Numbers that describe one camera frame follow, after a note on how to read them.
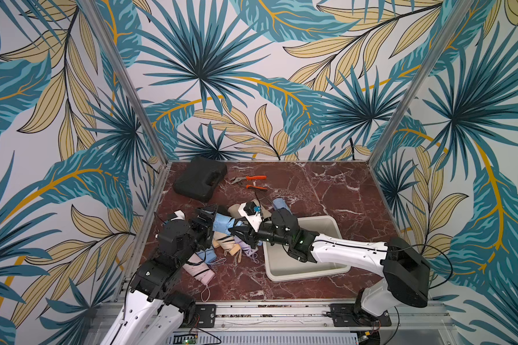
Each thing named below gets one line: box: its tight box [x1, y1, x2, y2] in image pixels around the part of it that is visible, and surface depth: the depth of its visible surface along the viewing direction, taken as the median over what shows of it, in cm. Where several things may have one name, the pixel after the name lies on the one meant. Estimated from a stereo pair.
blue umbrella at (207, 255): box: [195, 248, 217, 264], surface depth 87 cm
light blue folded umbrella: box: [272, 197, 293, 215], surface depth 102 cm
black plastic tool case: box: [172, 155, 228, 203], surface depth 109 cm
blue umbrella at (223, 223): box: [212, 212, 244, 236], surface depth 69 cm
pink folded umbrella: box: [182, 253, 216, 286], surface depth 81 cm
